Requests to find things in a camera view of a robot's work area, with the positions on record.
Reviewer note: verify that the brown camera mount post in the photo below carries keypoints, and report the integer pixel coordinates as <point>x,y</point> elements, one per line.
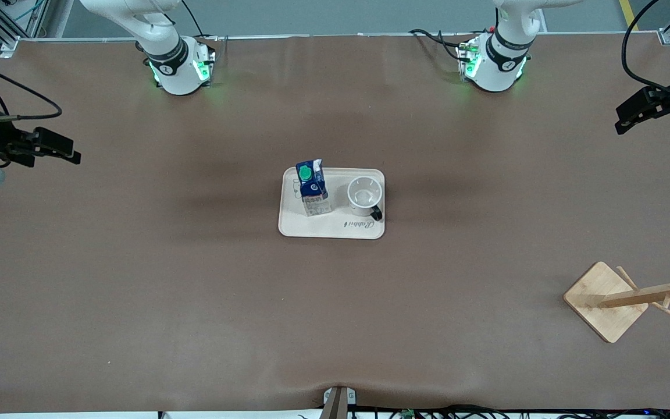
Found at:
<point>335,404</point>

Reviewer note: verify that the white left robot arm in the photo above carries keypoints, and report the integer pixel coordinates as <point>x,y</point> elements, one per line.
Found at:
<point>495,67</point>

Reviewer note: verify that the wooden mug tree stand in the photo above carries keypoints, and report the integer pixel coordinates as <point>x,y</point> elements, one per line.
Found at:
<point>602,302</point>

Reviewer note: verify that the blue white milk carton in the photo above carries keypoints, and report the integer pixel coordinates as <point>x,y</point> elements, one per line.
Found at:
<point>314,192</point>

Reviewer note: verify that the cream rectangular tray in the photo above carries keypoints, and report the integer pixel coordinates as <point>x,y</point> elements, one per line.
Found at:
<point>335,230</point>

